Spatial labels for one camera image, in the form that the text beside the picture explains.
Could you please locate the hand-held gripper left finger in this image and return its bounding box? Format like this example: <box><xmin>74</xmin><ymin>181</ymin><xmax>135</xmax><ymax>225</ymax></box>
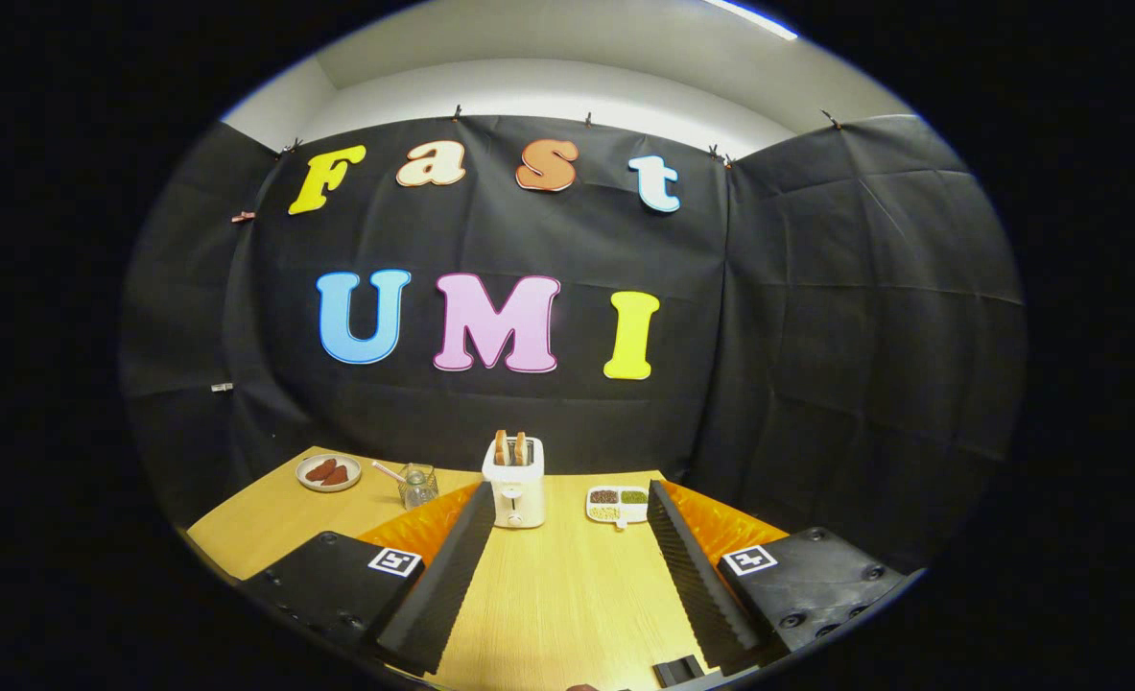
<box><xmin>239</xmin><ymin>482</ymin><xmax>497</xmax><ymax>677</ymax></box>

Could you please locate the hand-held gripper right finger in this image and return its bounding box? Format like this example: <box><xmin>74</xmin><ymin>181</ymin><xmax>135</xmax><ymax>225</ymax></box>
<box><xmin>646</xmin><ymin>479</ymin><xmax>913</xmax><ymax>673</ymax></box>

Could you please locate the white divided bean dish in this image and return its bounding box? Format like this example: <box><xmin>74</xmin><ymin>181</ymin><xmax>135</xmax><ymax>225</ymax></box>
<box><xmin>585</xmin><ymin>486</ymin><xmax>650</xmax><ymax>531</ymax></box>

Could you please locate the white toaster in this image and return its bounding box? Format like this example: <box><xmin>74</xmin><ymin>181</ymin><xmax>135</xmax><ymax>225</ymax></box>
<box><xmin>482</xmin><ymin>437</ymin><xmax>546</xmax><ymax>529</ymax></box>

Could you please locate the wooden table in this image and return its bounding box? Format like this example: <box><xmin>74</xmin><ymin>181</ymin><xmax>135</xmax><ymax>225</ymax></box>
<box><xmin>186</xmin><ymin>444</ymin><xmax>789</xmax><ymax>691</ymax></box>

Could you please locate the small white round plate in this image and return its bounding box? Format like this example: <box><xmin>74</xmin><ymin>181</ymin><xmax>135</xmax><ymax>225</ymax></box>
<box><xmin>296</xmin><ymin>453</ymin><xmax>363</xmax><ymax>493</ymax></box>

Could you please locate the metal wire holder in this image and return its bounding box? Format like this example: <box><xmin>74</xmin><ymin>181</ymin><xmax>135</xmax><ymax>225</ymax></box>
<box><xmin>397</xmin><ymin>464</ymin><xmax>439</xmax><ymax>510</ymax></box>

